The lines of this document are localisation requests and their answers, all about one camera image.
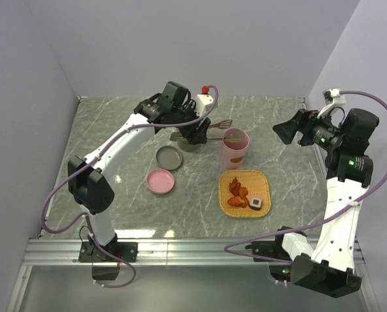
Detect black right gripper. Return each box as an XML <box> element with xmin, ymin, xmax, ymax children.
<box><xmin>273</xmin><ymin>107</ymin><xmax>344</xmax><ymax>151</ymax></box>

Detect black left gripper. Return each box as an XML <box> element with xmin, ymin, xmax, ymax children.
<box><xmin>171</xmin><ymin>101</ymin><xmax>212</xmax><ymax>146</ymax></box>

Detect metal serving tongs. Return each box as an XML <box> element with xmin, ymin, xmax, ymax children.
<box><xmin>169</xmin><ymin>119</ymin><xmax>233</xmax><ymax>142</ymax></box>

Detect red food piece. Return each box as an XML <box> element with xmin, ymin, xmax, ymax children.
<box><xmin>229</xmin><ymin>177</ymin><xmax>241</xmax><ymax>196</ymax></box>

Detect orange food piece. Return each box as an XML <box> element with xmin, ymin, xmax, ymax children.
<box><xmin>227</xmin><ymin>197</ymin><xmax>247</xmax><ymax>208</ymax></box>

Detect orange chicken wing piece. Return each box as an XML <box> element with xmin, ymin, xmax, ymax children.
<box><xmin>238</xmin><ymin>187</ymin><xmax>250</xmax><ymax>206</ymax></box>

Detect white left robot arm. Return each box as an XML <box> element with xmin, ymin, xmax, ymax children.
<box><xmin>68</xmin><ymin>81</ymin><xmax>218</xmax><ymax>261</ymax></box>

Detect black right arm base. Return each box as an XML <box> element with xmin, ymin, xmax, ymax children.
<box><xmin>245</xmin><ymin>241</ymin><xmax>291</xmax><ymax>285</ymax></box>

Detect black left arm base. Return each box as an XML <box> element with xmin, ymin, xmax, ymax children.
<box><xmin>78</xmin><ymin>239</ymin><xmax>138</xmax><ymax>282</ymax></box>

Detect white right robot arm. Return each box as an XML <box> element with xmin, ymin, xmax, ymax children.
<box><xmin>272</xmin><ymin>109</ymin><xmax>379</xmax><ymax>298</ymax></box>

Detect grey cylindrical canister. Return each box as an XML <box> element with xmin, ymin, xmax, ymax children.
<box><xmin>177</xmin><ymin>138</ymin><xmax>201</xmax><ymax>153</ymax></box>

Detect grey round lid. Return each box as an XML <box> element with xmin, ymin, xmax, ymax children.
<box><xmin>155</xmin><ymin>146</ymin><xmax>183</xmax><ymax>171</ymax></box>

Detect pink cylindrical canister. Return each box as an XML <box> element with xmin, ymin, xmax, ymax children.
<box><xmin>219</xmin><ymin>128</ymin><xmax>250</xmax><ymax>170</ymax></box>

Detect woven bamboo tray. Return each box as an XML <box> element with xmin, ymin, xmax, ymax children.
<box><xmin>219</xmin><ymin>170</ymin><xmax>271</xmax><ymax>218</ymax></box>

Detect pink round lid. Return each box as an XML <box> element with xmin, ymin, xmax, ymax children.
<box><xmin>146</xmin><ymin>168</ymin><xmax>175</xmax><ymax>195</ymax></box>

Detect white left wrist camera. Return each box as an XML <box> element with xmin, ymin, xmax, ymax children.
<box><xmin>193</xmin><ymin>85</ymin><xmax>217</xmax><ymax>116</ymax></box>

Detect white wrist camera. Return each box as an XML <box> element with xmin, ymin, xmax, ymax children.
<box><xmin>317</xmin><ymin>88</ymin><xmax>347</xmax><ymax>119</ymax></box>
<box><xmin>193</xmin><ymin>85</ymin><xmax>217</xmax><ymax>116</ymax></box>

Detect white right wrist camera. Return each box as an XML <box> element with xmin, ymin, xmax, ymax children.
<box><xmin>317</xmin><ymin>88</ymin><xmax>347</xmax><ymax>119</ymax></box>

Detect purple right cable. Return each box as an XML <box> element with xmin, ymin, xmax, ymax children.
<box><xmin>224</xmin><ymin>90</ymin><xmax>387</xmax><ymax>285</ymax></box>

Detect purple cable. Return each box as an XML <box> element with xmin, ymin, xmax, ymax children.
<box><xmin>224</xmin><ymin>90</ymin><xmax>387</xmax><ymax>285</ymax></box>
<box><xmin>40</xmin><ymin>84</ymin><xmax>220</xmax><ymax>290</ymax></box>

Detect aluminium front rail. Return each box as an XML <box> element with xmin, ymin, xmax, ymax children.
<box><xmin>8</xmin><ymin>239</ymin><xmax>368</xmax><ymax>311</ymax></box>

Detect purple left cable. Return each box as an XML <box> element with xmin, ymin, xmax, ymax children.
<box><xmin>40</xmin><ymin>84</ymin><xmax>220</xmax><ymax>290</ymax></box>

